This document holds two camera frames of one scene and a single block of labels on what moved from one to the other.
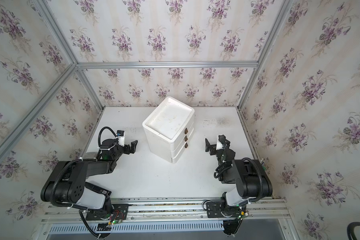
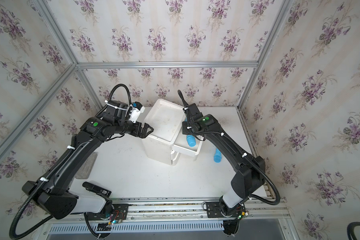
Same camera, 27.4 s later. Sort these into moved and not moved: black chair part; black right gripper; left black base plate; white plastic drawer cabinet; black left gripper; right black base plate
Moved: black right gripper; black left gripper; white plastic drawer cabinet
Not moved: black chair part; left black base plate; right black base plate
